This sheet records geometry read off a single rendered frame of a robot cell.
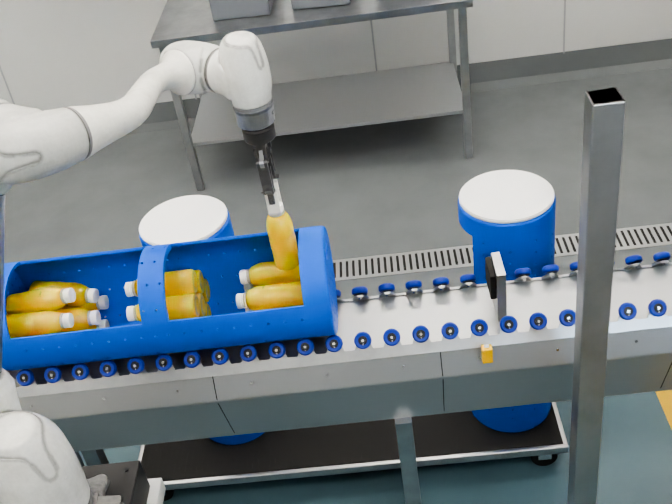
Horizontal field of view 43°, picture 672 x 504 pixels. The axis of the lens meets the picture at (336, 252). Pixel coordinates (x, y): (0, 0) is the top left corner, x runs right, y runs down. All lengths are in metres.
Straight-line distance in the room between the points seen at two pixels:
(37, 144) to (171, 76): 0.49
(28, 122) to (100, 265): 0.94
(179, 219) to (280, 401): 0.70
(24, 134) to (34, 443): 0.56
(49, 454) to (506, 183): 1.56
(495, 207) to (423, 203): 1.94
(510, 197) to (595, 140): 0.93
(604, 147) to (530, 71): 3.91
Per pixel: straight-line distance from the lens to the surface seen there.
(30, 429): 1.70
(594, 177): 1.73
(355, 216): 4.42
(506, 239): 2.52
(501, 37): 5.49
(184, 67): 1.96
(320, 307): 2.12
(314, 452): 3.09
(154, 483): 2.00
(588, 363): 2.03
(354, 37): 5.39
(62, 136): 1.57
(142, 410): 2.41
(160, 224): 2.72
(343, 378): 2.29
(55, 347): 2.30
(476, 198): 2.59
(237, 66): 1.89
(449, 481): 3.15
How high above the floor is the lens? 2.46
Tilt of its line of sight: 36 degrees down
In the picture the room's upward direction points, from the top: 9 degrees counter-clockwise
